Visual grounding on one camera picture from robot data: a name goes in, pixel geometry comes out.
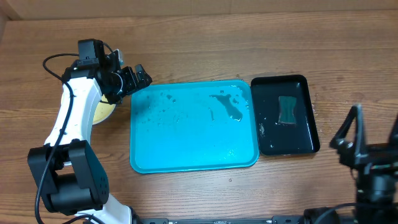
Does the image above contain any blue plastic tray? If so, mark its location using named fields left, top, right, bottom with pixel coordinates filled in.
left=130, top=80, right=259, bottom=174

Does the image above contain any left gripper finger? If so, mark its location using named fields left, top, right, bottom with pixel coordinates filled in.
left=135, top=64, right=152, bottom=90
left=107, top=49, right=124, bottom=66

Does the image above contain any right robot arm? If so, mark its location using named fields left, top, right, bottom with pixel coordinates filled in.
left=298, top=104, right=397, bottom=223

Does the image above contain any dark green sponge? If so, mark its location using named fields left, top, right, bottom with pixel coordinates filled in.
left=278, top=96, right=297, bottom=124

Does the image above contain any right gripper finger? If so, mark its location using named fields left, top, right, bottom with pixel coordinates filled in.
left=330, top=104, right=367, bottom=162
left=388, top=116, right=398, bottom=144

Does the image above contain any black plastic tray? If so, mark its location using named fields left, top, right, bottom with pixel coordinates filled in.
left=251, top=75, right=320, bottom=156

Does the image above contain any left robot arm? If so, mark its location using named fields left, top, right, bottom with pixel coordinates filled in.
left=27, top=47, right=152, bottom=223

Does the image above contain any yellow plate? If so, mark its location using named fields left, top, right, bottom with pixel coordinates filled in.
left=55, top=91, right=116, bottom=129

